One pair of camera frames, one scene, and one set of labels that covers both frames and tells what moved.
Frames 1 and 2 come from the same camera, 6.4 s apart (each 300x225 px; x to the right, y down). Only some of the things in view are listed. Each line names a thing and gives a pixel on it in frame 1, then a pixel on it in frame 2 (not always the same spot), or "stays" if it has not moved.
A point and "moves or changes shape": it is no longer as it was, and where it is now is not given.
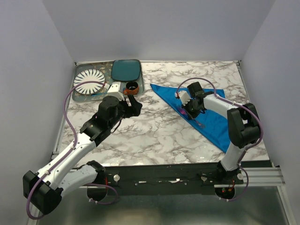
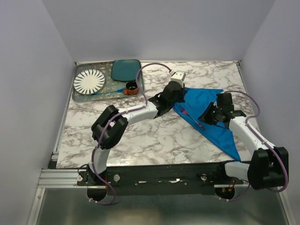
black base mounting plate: (196, 178) stays
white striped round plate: (90, 87) stays
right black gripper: (193, 115) to (205, 117)
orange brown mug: (132, 88) stays
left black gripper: (133, 110) to (182, 94)
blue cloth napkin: (212, 126) moves or changes shape
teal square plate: (125, 70) stays
